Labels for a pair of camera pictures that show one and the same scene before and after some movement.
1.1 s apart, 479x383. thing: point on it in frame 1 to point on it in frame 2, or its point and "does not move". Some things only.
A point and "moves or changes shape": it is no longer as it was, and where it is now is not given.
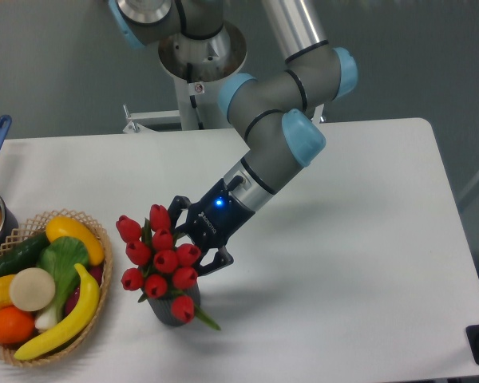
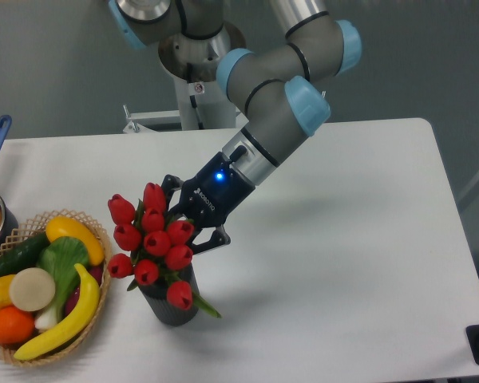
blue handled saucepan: x=0 y=227 does not move
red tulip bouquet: x=162 y=267 moves or changes shape
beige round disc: x=32 y=289 does not move
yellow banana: x=84 y=311 does not move
